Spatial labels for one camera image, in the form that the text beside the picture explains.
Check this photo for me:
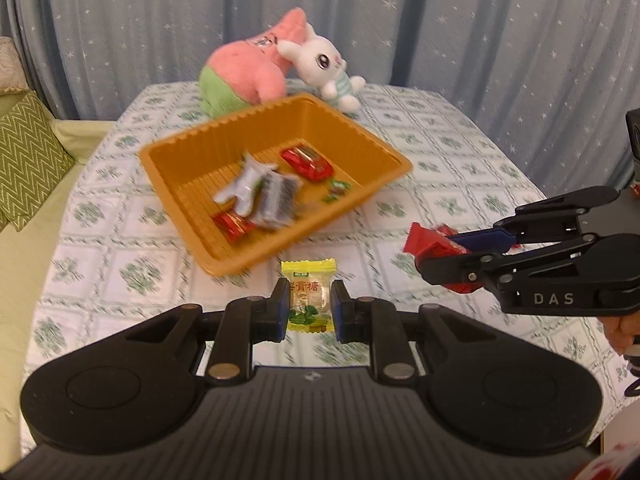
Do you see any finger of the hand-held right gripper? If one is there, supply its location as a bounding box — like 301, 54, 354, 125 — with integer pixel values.
451, 186, 621, 254
415, 232, 602, 291

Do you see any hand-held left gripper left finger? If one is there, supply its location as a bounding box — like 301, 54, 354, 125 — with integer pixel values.
122, 280, 292, 387

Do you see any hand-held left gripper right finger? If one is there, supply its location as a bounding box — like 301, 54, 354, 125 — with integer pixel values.
330, 279, 503, 387

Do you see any yellow candy packet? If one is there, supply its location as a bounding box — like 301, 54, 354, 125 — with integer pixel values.
280, 258, 336, 334

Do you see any dark red snack packet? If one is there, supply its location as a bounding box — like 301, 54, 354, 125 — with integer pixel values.
402, 222, 483, 294

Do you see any striped silver snack packet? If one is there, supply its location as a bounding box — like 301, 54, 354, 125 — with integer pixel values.
249, 171, 302, 232

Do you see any small green candy wrapper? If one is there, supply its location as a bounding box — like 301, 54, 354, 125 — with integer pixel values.
322, 179, 352, 204

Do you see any long silver snack packet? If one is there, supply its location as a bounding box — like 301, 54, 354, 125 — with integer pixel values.
214, 151, 279, 219

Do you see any orange plastic tray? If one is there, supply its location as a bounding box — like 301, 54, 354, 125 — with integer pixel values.
138, 92, 414, 277

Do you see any person's right hand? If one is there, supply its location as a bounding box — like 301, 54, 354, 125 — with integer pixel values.
601, 309, 640, 357

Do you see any green floral tablecloth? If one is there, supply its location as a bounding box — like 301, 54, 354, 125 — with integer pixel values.
24, 79, 632, 458

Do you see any white red printed clothing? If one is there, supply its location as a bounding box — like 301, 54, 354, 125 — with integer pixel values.
575, 430, 640, 480

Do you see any blue star curtain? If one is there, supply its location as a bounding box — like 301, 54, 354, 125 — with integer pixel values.
0, 0, 640, 196

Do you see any light green sofa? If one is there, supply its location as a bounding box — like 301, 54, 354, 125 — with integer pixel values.
0, 87, 118, 461

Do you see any pink starfish plush toy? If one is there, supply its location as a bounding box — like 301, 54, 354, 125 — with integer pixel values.
198, 6, 308, 120

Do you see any white bunny plush toy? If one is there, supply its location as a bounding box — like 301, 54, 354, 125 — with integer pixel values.
276, 22, 367, 115

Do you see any green zigzag cushion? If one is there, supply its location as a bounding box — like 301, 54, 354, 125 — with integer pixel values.
0, 91, 77, 232

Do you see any beige pillow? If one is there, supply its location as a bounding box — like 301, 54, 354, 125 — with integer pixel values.
0, 36, 29, 95

